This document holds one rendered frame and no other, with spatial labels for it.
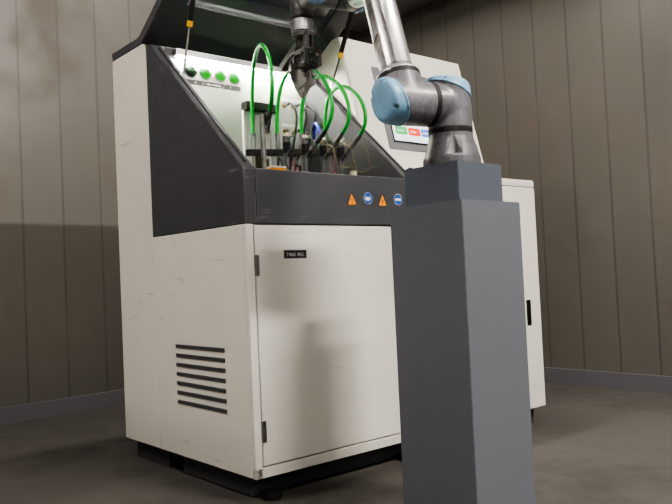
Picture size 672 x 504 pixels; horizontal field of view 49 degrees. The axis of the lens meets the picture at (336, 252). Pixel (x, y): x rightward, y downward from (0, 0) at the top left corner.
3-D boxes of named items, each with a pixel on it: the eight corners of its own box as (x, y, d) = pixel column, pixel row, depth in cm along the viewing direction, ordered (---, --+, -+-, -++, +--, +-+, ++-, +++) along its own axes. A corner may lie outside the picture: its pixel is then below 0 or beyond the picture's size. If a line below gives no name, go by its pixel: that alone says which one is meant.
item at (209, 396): (256, 506, 203) (244, 223, 206) (160, 470, 248) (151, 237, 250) (428, 456, 249) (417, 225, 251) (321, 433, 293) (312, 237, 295)
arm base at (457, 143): (493, 165, 190) (491, 127, 191) (456, 161, 180) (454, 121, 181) (448, 172, 202) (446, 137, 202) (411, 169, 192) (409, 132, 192)
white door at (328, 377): (264, 467, 205) (253, 224, 207) (259, 465, 207) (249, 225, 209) (422, 428, 247) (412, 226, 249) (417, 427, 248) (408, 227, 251)
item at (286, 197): (257, 223, 209) (255, 167, 209) (248, 224, 212) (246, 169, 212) (409, 225, 249) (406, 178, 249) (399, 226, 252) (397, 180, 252)
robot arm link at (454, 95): (483, 126, 189) (480, 74, 189) (439, 123, 183) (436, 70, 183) (455, 135, 199) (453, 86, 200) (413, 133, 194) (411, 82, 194)
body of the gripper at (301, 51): (304, 64, 236) (302, 27, 236) (288, 70, 242) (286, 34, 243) (322, 67, 241) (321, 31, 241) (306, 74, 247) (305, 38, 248)
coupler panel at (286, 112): (286, 168, 279) (282, 87, 280) (280, 169, 282) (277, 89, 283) (312, 170, 288) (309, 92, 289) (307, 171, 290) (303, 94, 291)
